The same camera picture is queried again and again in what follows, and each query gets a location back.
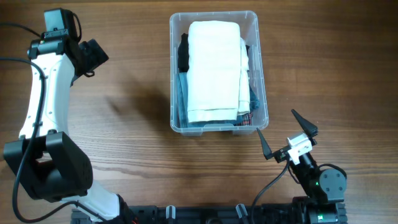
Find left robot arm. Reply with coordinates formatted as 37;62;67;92
4;8;132;223

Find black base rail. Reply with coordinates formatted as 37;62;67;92
70;203;346;224

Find cream cloth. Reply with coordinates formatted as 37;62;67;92
187;21;250;123

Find black garment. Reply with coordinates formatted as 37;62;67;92
178;33;189;72

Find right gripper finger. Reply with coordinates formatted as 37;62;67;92
256;128;273;160
291;109;318;137

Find clear plastic storage bin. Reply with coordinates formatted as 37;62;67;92
170;11;269;136

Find blue denim jeans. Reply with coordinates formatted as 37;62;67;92
177;72;260;128

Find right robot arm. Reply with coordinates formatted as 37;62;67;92
250;110;348;223

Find red plaid shirt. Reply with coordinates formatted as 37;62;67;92
235;113;252;126

